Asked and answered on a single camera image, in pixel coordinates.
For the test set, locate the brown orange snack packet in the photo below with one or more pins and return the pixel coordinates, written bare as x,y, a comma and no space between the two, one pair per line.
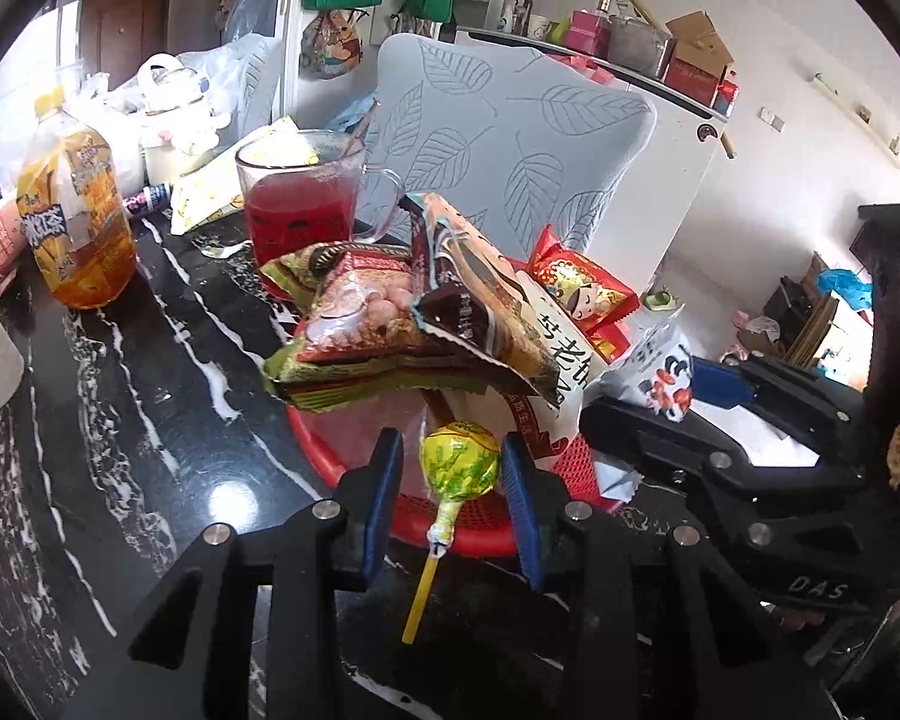
467,298

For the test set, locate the red gold candy packet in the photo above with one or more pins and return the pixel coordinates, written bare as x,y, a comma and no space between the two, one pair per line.
596,301

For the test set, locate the brown door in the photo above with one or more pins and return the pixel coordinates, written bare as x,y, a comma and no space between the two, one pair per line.
116,36

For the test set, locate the red plastic basket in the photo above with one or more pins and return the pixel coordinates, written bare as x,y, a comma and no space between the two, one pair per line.
338,440

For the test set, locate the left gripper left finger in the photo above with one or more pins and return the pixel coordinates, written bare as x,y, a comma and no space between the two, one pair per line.
368,496

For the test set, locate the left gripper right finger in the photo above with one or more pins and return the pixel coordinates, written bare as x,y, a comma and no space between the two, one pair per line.
535,500

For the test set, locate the white red plum drink bag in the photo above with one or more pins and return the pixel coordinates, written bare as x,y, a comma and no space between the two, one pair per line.
548,430

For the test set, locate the green yellow lollipop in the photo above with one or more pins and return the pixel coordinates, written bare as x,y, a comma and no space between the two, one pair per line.
460,463

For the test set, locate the iced tea bottle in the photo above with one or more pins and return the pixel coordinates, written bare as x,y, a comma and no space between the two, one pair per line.
71,211

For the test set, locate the yellow patterned white cloth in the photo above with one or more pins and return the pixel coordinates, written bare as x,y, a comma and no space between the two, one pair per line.
215,188

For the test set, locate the glass mug red drink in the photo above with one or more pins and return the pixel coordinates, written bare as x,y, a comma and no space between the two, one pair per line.
312,187

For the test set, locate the green brown snack packet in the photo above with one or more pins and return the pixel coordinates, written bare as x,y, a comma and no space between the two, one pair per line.
356,337

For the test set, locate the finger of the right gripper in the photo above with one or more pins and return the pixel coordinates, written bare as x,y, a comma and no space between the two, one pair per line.
735,382
675,454

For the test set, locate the grey leaf chair cover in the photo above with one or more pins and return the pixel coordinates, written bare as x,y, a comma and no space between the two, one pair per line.
517,143

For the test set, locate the white peanut snack packet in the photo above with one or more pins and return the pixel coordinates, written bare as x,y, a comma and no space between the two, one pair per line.
656,373

